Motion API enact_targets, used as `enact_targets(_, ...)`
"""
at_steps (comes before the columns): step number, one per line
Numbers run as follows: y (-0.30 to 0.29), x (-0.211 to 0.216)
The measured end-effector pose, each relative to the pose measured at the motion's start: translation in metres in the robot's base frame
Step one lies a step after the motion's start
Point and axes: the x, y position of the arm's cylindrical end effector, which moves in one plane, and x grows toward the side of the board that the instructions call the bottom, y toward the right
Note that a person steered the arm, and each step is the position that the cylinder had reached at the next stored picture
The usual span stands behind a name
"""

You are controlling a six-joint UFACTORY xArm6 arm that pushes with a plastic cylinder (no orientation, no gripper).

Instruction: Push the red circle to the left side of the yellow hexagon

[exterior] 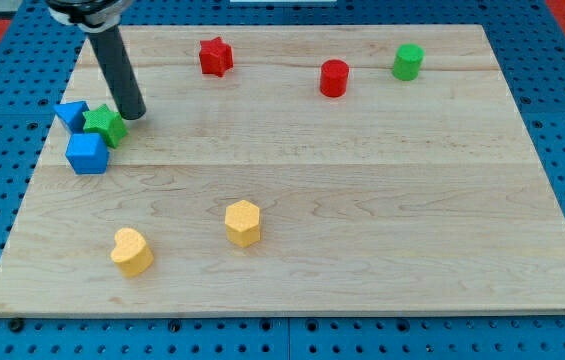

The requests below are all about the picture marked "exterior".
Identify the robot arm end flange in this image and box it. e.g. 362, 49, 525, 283
45, 0, 134, 32

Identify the yellow hexagon block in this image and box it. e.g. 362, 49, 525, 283
225, 200, 261, 248

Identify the light wooden board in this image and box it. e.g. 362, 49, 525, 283
0, 25, 565, 319

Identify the red cylinder block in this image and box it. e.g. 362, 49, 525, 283
319, 59, 350, 98

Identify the red star block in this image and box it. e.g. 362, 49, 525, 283
199, 37, 233, 77

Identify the yellow heart block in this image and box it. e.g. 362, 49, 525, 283
110, 227, 154, 278

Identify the green cylinder block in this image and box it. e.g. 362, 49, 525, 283
392, 43, 425, 81

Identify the green star block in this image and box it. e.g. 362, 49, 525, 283
82, 104, 128, 148

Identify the blue cube block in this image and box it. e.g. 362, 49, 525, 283
65, 133, 109, 175

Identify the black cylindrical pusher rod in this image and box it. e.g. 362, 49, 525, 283
88, 25, 146, 120

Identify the blue triangle block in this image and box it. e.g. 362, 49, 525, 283
54, 101, 89, 134

